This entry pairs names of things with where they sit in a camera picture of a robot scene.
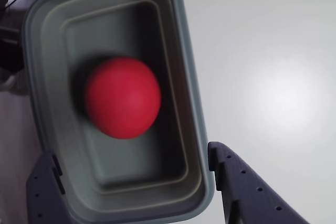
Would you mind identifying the blue-grey gripper finger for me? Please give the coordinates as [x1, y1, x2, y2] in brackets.
[207, 141, 311, 224]
[25, 152, 72, 224]

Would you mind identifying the grey rectangular container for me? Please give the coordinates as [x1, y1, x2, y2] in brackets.
[21, 0, 216, 221]

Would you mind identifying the red ball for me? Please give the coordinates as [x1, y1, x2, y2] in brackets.
[83, 56, 162, 140]

